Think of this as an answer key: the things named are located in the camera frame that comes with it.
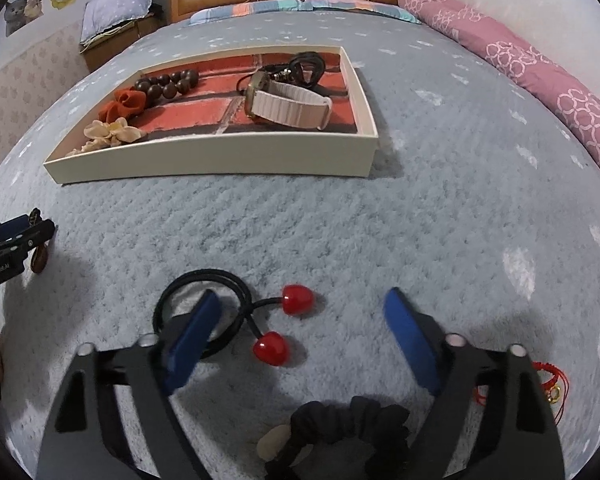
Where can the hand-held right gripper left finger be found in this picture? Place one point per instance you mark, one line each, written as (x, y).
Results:
(190, 340)

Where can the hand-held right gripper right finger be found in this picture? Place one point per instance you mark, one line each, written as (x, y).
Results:
(412, 340)

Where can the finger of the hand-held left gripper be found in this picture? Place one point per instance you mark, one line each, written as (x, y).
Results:
(35, 237)
(7, 227)

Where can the small brown claw clip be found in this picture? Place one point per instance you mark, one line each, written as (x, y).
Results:
(39, 260)

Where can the cream sheer scrunchie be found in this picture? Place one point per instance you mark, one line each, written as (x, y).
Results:
(115, 132)

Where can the orange ribbed scrunchie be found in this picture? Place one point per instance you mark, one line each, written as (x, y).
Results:
(125, 105)

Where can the cream tray with brick lining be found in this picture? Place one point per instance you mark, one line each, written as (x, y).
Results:
(205, 162)

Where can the black scrunchie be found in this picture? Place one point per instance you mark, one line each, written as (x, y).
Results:
(350, 420)

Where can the grey floral bed blanket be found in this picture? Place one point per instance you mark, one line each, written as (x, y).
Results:
(330, 230)

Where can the wooden nightstand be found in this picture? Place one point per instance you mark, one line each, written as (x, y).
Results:
(110, 45)

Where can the grey cats sticker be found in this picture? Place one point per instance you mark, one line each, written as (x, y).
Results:
(24, 14)

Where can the blue dotted pillow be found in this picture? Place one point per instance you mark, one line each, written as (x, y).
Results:
(120, 7)

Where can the pink patterned rolled quilt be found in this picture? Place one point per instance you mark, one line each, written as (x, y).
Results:
(530, 65)

